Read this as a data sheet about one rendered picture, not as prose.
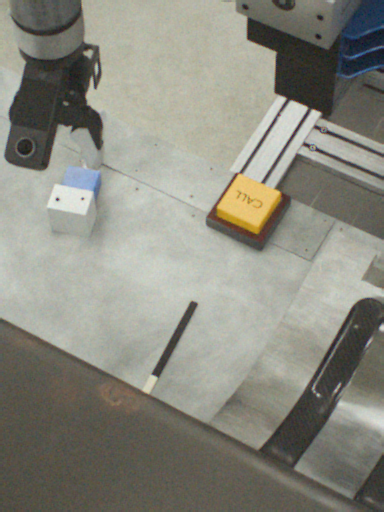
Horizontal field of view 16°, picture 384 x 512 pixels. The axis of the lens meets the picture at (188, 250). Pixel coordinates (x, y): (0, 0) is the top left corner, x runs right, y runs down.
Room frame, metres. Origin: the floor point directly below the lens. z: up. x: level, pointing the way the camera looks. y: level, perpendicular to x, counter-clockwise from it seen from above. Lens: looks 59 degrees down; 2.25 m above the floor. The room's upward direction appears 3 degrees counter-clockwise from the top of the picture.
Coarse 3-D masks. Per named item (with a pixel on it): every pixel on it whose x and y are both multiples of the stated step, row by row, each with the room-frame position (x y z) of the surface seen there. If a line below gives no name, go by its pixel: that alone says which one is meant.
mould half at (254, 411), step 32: (320, 256) 0.81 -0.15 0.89; (352, 256) 0.80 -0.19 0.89; (320, 288) 0.76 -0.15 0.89; (352, 288) 0.76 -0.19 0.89; (288, 320) 0.73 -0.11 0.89; (320, 320) 0.72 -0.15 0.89; (288, 352) 0.69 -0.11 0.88; (320, 352) 0.68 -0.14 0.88; (256, 384) 0.65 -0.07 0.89; (288, 384) 0.65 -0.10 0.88; (352, 384) 0.64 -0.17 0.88; (224, 416) 0.60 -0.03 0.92; (256, 416) 0.60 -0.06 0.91; (352, 416) 0.61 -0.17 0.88; (256, 448) 0.55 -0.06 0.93; (320, 448) 0.56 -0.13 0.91; (352, 448) 0.56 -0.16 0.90; (320, 480) 0.52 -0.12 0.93; (352, 480) 0.52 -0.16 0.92
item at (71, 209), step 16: (64, 176) 0.97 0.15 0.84; (80, 176) 0.97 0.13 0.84; (96, 176) 0.97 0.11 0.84; (64, 192) 0.94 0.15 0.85; (80, 192) 0.94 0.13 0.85; (96, 192) 0.95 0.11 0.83; (48, 208) 0.92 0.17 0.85; (64, 208) 0.91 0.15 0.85; (80, 208) 0.91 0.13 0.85; (64, 224) 0.91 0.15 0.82; (80, 224) 0.90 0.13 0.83
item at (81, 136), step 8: (104, 112) 0.97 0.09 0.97; (104, 120) 0.96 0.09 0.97; (72, 128) 0.93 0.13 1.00; (80, 128) 0.92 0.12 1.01; (104, 128) 0.95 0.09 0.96; (72, 136) 0.92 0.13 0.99; (80, 136) 0.92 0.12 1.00; (88, 136) 0.91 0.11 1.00; (104, 136) 0.94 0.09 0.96; (80, 144) 0.92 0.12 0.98; (88, 144) 0.91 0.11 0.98; (88, 152) 0.91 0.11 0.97; (96, 152) 0.91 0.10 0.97; (88, 160) 0.91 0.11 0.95; (96, 160) 0.91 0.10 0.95; (96, 168) 0.92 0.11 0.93
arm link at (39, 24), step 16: (16, 0) 0.93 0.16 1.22; (32, 0) 0.92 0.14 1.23; (48, 0) 0.92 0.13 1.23; (64, 0) 0.93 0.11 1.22; (80, 0) 0.95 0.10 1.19; (16, 16) 0.93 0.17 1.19; (32, 16) 0.92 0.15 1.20; (48, 16) 0.92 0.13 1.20; (64, 16) 0.92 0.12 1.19; (32, 32) 0.92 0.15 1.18; (48, 32) 0.92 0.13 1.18
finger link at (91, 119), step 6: (84, 108) 0.92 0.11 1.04; (90, 108) 0.92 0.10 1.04; (84, 114) 0.92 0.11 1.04; (90, 114) 0.92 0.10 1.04; (96, 114) 0.92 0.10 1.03; (84, 120) 0.92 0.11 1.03; (90, 120) 0.91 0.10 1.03; (96, 120) 0.92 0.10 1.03; (78, 126) 0.92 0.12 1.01; (84, 126) 0.92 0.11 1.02; (90, 126) 0.91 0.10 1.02; (96, 126) 0.91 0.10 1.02; (102, 126) 0.92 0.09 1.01; (90, 132) 0.91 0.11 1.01; (96, 132) 0.91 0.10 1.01; (96, 138) 0.91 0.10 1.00; (96, 144) 0.91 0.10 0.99
